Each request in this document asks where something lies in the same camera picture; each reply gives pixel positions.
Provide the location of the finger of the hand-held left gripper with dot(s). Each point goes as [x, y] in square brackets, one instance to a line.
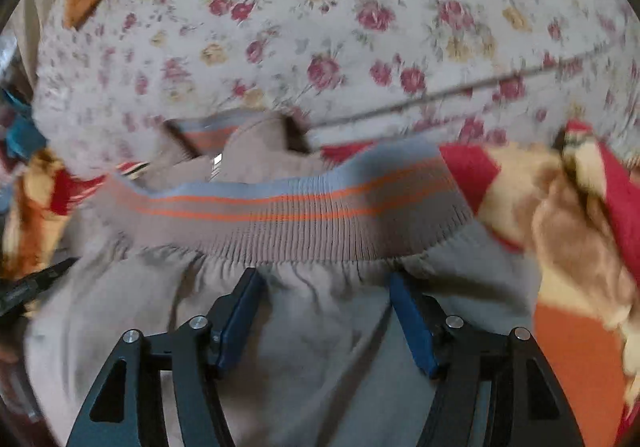
[30, 289]

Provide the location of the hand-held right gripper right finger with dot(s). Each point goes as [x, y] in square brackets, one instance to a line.
[412, 327]

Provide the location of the orange red dotted fleece blanket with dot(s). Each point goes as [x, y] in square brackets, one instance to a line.
[565, 352]

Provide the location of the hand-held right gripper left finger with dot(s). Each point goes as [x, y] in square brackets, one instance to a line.
[240, 317]

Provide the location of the beige jacket with striped cuffs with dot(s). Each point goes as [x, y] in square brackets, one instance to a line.
[300, 327]

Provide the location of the floral bedsheet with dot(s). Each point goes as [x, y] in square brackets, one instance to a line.
[300, 27]

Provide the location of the blue cloth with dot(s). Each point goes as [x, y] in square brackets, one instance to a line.
[22, 137]

